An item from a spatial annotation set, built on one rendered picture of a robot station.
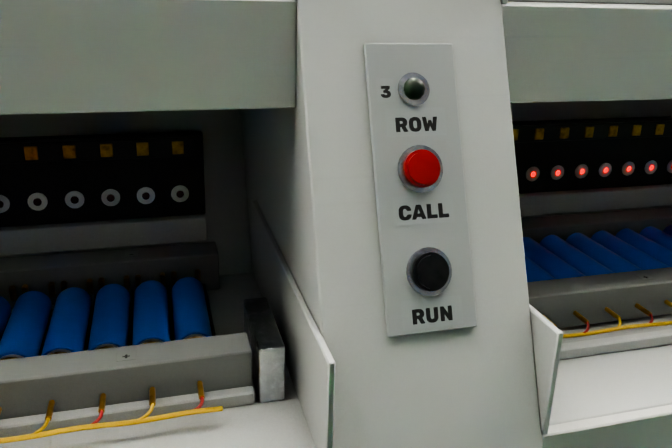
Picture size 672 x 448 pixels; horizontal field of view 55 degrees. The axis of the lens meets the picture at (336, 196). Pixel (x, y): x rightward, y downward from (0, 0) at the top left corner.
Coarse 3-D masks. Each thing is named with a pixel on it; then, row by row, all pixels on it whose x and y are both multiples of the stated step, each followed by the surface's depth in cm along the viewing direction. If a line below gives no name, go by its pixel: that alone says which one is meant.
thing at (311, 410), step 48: (0, 240) 38; (48, 240) 39; (96, 240) 40; (144, 240) 40; (192, 240) 41; (240, 288) 40; (288, 288) 31; (288, 336) 31; (288, 384) 31; (96, 432) 27; (144, 432) 28; (192, 432) 28; (240, 432) 28; (288, 432) 28
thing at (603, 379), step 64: (576, 128) 47; (640, 128) 48; (576, 192) 48; (640, 192) 50; (576, 256) 42; (640, 256) 42; (576, 320) 37; (640, 320) 38; (576, 384) 32; (640, 384) 32
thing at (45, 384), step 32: (96, 352) 29; (128, 352) 29; (160, 352) 29; (192, 352) 29; (224, 352) 29; (0, 384) 27; (32, 384) 27; (64, 384) 27; (96, 384) 28; (128, 384) 28; (160, 384) 29; (192, 384) 29; (224, 384) 29; (0, 416) 27; (160, 416) 27
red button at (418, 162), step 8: (416, 152) 27; (424, 152) 27; (408, 160) 27; (416, 160) 27; (424, 160) 27; (432, 160) 27; (408, 168) 27; (416, 168) 27; (424, 168) 27; (432, 168) 27; (408, 176) 27; (416, 176) 27; (424, 176) 27; (432, 176) 27; (416, 184) 27; (424, 184) 27; (432, 184) 27
